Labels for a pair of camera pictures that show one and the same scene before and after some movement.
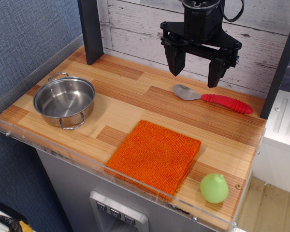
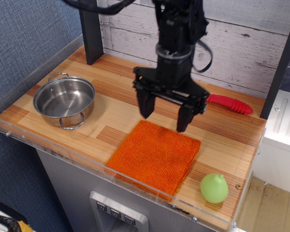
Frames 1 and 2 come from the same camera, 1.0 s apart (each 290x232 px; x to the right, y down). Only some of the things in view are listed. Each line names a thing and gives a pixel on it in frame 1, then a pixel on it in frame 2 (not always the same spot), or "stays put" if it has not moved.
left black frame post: (91, 31) stays put
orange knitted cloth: (155, 158) stays put
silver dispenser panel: (111, 216) stays put
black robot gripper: (202, 32) -> (172, 79)
